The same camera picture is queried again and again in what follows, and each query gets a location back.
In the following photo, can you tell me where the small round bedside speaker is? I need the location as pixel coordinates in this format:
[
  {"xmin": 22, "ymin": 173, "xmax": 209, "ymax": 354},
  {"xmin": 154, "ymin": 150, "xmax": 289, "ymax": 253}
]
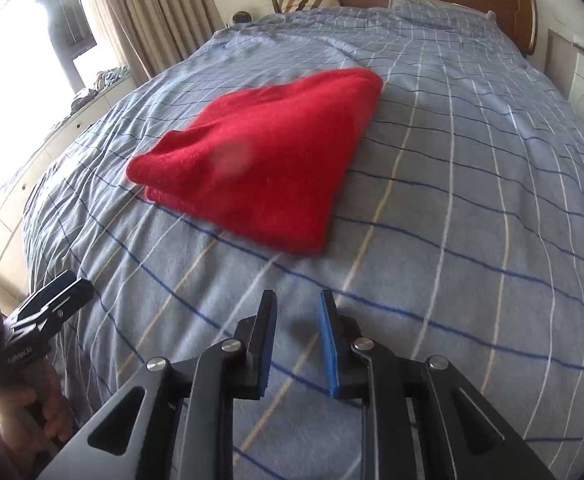
[{"xmin": 232, "ymin": 10, "xmax": 253, "ymax": 25}]

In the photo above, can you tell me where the red knit sweater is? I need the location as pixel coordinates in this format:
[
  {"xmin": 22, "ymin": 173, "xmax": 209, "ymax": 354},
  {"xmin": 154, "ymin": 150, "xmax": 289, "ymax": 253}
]
[{"xmin": 126, "ymin": 68, "xmax": 383, "ymax": 255}]

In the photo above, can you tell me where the white desk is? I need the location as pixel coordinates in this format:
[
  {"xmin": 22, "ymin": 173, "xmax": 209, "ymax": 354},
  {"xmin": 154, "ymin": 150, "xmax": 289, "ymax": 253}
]
[{"xmin": 545, "ymin": 29, "xmax": 584, "ymax": 122}]

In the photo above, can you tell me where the person's left hand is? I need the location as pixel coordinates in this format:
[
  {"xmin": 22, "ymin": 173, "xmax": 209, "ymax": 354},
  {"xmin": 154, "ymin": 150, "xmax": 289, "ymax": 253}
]
[{"xmin": 0, "ymin": 360, "xmax": 74, "ymax": 458}]

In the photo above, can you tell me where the window with dark frame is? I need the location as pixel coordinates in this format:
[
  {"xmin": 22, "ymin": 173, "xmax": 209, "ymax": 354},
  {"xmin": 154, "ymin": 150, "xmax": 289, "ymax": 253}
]
[{"xmin": 37, "ymin": 0, "xmax": 96, "ymax": 92}]

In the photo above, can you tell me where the beige curtain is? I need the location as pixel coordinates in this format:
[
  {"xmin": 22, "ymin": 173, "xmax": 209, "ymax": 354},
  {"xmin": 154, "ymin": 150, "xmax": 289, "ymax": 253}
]
[{"xmin": 106, "ymin": 0, "xmax": 223, "ymax": 86}]

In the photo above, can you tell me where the clutter on window sill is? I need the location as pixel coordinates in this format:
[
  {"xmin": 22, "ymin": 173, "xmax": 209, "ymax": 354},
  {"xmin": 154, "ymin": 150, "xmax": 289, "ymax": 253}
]
[{"xmin": 70, "ymin": 65, "xmax": 131, "ymax": 114}]

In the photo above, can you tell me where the blue plaid duvet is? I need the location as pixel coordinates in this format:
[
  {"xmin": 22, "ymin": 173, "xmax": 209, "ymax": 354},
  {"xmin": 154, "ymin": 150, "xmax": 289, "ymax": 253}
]
[{"xmin": 24, "ymin": 4, "xmax": 584, "ymax": 479}]

